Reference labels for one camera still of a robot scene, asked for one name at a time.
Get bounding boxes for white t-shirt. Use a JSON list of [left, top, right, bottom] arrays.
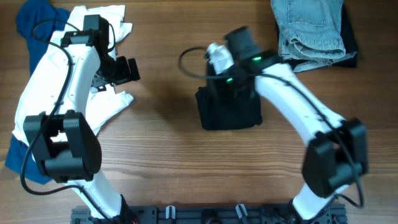
[[12, 5, 134, 145]]

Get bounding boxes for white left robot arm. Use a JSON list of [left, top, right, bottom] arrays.
[[23, 14, 140, 223]]

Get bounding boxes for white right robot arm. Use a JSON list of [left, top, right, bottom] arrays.
[[205, 27, 368, 223]]

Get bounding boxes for light blue jeans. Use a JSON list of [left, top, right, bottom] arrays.
[[270, 0, 358, 73]]

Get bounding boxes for blue t-shirt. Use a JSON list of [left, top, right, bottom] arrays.
[[5, 0, 70, 173]]

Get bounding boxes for black t-shirt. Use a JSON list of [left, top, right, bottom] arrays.
[[195, 87, 262, 131]]

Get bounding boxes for black folded garment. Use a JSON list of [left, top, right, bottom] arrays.
[[275, 2, 359, 72]]

